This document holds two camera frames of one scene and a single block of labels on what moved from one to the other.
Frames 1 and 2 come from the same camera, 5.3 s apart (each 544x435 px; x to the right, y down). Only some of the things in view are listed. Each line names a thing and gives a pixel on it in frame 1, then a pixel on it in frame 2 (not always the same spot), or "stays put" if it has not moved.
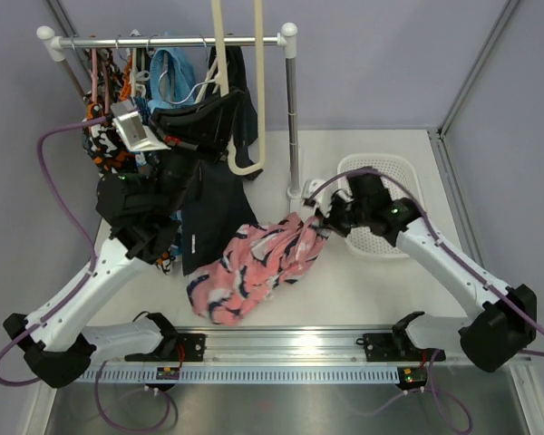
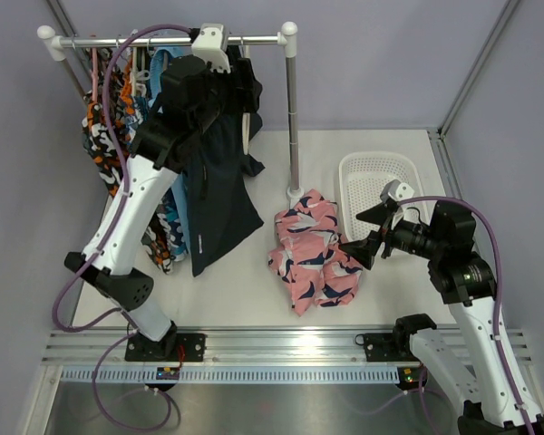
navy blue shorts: x=214 y=206 stays put
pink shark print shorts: x=228 y=279 → x=309 y=256
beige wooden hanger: x=221 y=80 → x=246 y=129
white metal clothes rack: x=53 y=47 stays put
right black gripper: x=330 y=221 → x=364 y=249
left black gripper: x=203 y=126 → x=244 y=99
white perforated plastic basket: x=400 y=179 stays put
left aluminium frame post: x=59 y=13 stays put
